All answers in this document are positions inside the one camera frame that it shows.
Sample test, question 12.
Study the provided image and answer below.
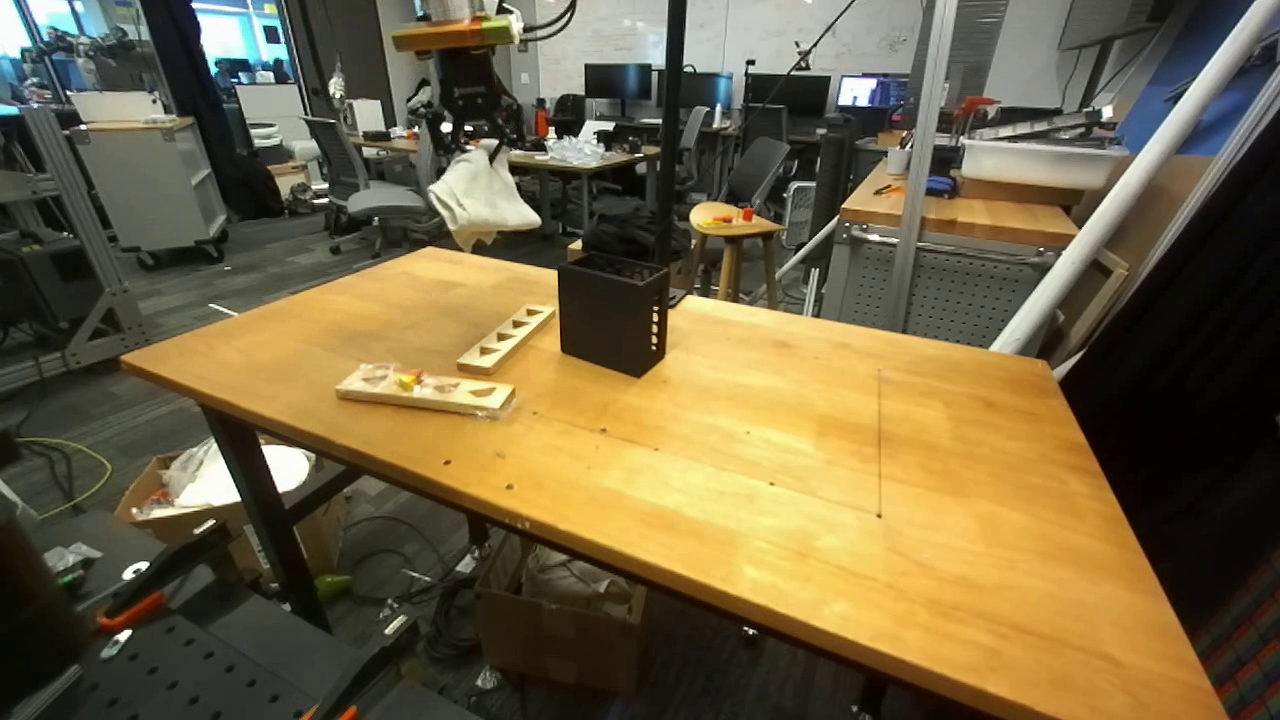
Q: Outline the multicolour patterned backdrop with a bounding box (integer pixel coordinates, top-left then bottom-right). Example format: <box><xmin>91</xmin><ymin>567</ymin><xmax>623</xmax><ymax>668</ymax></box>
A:
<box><xmin>1193</xmin><ymin>535</ymin><xmax>1280</xmax><ymax>720</ymax></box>

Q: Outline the grey office chair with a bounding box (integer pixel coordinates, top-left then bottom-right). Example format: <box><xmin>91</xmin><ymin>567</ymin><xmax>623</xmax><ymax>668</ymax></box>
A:
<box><xmin>304</xmin><ymin>113</ymin><xmax>452</xmax><ymax>255</ymax></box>

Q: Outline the wooden triangle puzzle board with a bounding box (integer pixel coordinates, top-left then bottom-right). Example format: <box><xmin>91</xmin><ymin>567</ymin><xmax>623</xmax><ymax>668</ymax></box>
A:
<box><xmin>331</xmin><ymin>358</ymin><xmax>519</xmax><ymax>420</ymax></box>

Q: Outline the black perforated basket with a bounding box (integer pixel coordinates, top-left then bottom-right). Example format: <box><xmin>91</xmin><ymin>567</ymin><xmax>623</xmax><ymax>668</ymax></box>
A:
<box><xmin>557</xmin><ymin>248</ymin><xmax>671</xmax><ymax>378</ymax></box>

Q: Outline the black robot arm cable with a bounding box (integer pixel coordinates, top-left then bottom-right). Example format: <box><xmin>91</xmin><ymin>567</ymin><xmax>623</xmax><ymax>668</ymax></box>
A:
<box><xmin>519</xmin><ymin>0</ymin><xmax>587</xmax><ymax>38</ymax></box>

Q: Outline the white wheeled cabinet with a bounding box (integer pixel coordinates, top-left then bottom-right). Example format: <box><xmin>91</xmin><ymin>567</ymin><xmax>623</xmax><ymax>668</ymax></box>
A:
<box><xmin>68</xmin><ymin>114</ymin><xmax>232</xmax><ymax>263</ymax></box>

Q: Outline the white storage bin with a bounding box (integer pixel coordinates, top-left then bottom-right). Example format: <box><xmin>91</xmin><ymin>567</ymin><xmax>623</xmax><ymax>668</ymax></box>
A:
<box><xmin>958</xmin><ymin>130</ymin><xmax>1135</xmax><ymax>192</ymax></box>

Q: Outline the wooden top workbench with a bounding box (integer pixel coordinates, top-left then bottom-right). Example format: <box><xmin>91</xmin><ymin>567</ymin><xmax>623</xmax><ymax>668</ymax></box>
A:
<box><xmin>819</xmin><ymin>163</ymin><xmax>1085</xmax><ymax>350</ymax></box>

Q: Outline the orange handled tool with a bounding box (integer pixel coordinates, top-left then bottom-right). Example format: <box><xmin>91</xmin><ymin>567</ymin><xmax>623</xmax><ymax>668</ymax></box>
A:
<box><xmin>91</xmin><ymin>583</ymin><xmax>175</xmax><ymax>641</ymax></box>

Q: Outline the white towel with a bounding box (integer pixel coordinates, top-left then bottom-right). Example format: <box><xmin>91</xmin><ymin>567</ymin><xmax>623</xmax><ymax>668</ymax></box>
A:
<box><xmin>427</xmin><ymin>139</ymin><xmax>543</xmax><ymax>253</ymax></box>

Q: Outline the black table frame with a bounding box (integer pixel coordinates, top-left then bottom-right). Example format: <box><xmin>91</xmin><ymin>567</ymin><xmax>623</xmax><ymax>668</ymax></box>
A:
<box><xmin>198</xmin><ymin>402</ymin><xmax>363</xmax><ymax>633</ymax></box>

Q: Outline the grey metal post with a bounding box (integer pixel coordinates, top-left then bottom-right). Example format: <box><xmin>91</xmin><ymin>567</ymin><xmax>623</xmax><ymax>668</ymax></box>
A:
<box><xmin>889</xmin><ymin>0</ymin><xmax>965</xmax><ymax>331</ymax></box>

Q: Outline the round wooden stool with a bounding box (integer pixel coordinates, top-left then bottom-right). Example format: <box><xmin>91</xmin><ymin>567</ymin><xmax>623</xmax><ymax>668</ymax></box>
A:
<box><xmin>686</xmin><ymin>195</ymin><xmax>787</xmax><ymax>308</ymax></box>

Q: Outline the cardboard box with white bag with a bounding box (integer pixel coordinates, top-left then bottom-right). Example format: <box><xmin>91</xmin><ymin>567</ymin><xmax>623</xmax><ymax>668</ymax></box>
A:
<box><xmin>111</xmin><ymin>437</ymin><xmax>324</xmax><ymax>564</ymax></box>

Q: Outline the yellow floor cable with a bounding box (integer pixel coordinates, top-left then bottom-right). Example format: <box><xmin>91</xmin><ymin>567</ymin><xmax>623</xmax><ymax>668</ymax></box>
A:
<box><xmin>13</xmin><ymin>432</ymin><xmax>122</xmax><ymax>520</ymax></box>

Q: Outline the lit computer monitor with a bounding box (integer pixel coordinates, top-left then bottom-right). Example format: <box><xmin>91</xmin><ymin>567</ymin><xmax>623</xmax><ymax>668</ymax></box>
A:
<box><xmin>832</xmin><ymin>72</ymin><xmax>920</xmax><ymax>119</ymax></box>

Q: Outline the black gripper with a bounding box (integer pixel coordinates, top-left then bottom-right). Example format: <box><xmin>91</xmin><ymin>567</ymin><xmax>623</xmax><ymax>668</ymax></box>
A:
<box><xmin>448</xmin><ymin>51</ymin><xmax>519</xmax><ymax>158</ymax></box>

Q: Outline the brown cardboard box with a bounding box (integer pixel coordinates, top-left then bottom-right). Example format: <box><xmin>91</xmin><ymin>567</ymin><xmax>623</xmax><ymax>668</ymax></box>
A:
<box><xmin>474</xmin><ymin>535</ymin><xmax>651</xmax><ymax>696</ymax></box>

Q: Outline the black perforated panel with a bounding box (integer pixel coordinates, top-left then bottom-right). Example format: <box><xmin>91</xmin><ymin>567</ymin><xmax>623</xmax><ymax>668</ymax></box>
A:
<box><xmin>38</xmin><ymin>583</ymin><xmax>420</xmax><ymax>720</ymax></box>

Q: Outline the grey metal shelf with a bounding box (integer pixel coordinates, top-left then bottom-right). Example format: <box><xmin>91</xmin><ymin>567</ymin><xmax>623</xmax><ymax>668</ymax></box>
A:
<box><xmin>0</xmin><ymin>105</ymin><xmax>152</xmax><ymax>398</ymax></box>

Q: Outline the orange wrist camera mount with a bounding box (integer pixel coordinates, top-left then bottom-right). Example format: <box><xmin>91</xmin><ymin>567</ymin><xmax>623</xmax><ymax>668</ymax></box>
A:
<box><xmin>393</xmin><ymin>10</ymin><xmax>533</xmax><ymax>54</ymax></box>

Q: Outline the white diagonal pole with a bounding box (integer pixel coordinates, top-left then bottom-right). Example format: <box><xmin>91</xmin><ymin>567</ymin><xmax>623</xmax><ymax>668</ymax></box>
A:
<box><xmin>992</xmin><ymin>0</ymin><xmax>1280</xmax><ymax>358</ymax></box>

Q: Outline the wooden slotted board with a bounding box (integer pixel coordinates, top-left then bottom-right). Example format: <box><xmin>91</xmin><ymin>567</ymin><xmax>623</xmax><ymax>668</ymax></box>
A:
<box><xmin>457</xmin><ymin>301</ymin><xmax>559</xmax><ymax>377</ymax></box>

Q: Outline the black vertical pole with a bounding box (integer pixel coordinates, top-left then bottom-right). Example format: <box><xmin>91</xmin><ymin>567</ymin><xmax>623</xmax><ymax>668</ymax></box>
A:
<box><xmin>651</xmin><ymin>0</ymin><xmax>693</xmax><ymax>308</ymax></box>

